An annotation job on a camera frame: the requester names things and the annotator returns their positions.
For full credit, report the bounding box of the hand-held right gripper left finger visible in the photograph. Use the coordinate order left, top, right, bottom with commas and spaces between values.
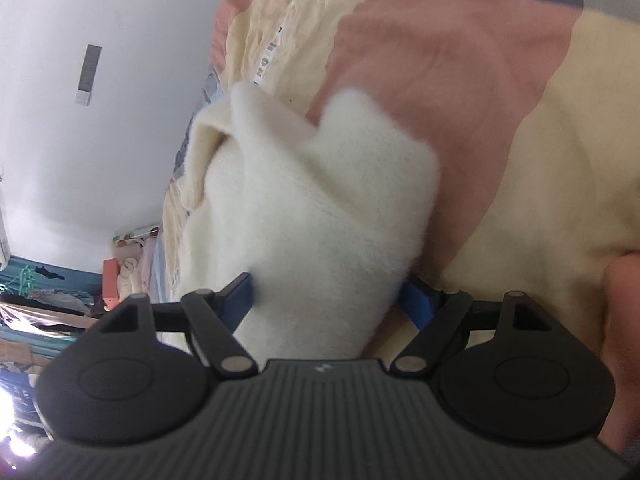
87, 272, 261, 380

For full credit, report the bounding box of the white air conditioner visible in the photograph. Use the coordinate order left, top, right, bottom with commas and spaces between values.
0, 207, 12, 264

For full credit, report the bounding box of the patterned white cloth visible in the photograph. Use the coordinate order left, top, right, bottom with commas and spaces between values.
112, 224, 161, 244

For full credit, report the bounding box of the pink cloth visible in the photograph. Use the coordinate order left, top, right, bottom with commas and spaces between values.
597, 252, 640, 453

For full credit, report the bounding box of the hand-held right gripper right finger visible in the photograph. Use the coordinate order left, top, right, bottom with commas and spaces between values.
390, 280, 558, 376

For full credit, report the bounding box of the grey wall air conditioner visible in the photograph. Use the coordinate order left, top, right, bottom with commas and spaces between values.
74, 44, 104, 107

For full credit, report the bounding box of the teal curtain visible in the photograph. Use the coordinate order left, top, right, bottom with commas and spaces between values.
0, 254, 104, 311

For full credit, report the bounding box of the patchwork pastel quilt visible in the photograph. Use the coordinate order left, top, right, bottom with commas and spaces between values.
160, 0, 640, 361

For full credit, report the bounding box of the green clothes hanger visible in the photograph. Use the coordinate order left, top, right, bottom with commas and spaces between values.
17, 265, 44, 294

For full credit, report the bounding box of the orange box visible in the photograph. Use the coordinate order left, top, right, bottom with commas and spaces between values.
102, 258, 120, 311

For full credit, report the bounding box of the pile of clothes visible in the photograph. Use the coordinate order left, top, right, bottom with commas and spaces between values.
0, 290, 101, 376

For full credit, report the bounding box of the pink pillow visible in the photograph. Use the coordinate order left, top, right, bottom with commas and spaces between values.
140, 237, 161, 286

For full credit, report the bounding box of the cream fleece striped sweater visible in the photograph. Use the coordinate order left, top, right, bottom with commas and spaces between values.
170, 81, 442, 361

